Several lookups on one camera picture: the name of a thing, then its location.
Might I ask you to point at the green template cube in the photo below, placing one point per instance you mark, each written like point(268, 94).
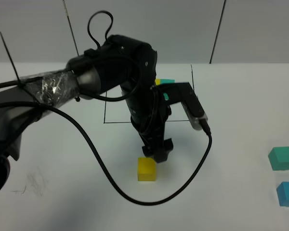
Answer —
point(166, 81)

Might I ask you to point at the yellow template cube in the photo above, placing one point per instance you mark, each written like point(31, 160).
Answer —
point(157, 81)

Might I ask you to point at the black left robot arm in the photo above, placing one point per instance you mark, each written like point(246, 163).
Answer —
point(120, 61)

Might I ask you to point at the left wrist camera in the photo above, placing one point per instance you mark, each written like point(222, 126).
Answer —
point(183, 93)

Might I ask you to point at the blue cube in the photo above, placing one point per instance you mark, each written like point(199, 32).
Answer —
point(283, 194)

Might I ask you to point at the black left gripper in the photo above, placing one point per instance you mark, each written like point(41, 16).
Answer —
point(151, 128)

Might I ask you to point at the white template sheet black outline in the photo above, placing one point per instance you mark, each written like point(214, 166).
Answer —
point(119, 113)

